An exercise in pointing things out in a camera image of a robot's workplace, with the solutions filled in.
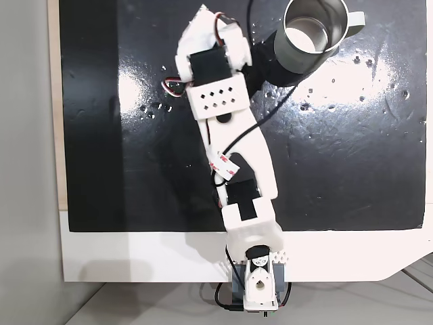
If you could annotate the pale green steel mug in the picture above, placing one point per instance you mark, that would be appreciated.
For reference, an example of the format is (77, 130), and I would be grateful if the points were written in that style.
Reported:
(311, 30)

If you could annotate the white tape red print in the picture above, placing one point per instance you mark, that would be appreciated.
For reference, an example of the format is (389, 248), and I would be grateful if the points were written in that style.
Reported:
(224, 166)

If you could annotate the black rubber table mat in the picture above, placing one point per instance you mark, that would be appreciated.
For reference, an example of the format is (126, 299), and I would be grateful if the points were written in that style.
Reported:
(338, 162)

